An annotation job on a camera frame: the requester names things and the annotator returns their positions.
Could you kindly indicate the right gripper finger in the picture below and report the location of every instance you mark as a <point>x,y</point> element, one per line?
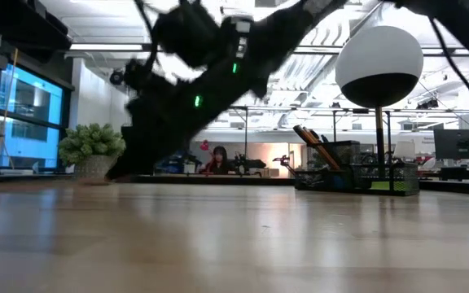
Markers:
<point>141,158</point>

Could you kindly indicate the green sticky note pad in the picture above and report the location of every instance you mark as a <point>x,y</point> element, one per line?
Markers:
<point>381,186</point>

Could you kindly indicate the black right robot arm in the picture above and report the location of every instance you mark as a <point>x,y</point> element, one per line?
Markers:
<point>283,32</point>

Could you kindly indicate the black background robot arm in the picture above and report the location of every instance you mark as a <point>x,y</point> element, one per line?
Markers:
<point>251,164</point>

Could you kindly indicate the red background robot arm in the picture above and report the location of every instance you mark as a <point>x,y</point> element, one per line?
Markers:
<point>204,145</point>

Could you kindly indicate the small black background robot arm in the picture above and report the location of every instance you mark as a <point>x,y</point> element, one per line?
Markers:
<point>283,160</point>

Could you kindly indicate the black mesh desk organizer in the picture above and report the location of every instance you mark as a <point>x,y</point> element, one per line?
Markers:
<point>365,175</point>

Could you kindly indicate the blue storage bins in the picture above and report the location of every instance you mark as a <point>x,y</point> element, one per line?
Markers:
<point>171,167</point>

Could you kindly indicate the green plant in patterned pot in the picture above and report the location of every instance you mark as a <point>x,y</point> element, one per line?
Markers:
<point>88,146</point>

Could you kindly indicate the black ceiling spotlight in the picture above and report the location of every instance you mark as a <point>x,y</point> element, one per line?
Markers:
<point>116,77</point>

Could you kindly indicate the person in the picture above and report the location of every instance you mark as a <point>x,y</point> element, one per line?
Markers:
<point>220,160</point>

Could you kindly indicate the large glass window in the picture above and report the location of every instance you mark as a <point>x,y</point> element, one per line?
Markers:
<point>31,122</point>

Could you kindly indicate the cardboard boxes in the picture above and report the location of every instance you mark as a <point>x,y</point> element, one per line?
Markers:
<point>267,172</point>

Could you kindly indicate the white globe lamp black base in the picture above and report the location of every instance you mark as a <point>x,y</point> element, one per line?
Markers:
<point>379,53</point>

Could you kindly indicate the dark computer monitor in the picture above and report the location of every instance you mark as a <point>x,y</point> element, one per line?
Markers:
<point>460,144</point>

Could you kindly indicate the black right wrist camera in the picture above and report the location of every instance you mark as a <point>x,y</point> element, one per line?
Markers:
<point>145,77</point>

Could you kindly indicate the black aluminium table frame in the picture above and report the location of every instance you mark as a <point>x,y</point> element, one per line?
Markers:
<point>259,181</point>

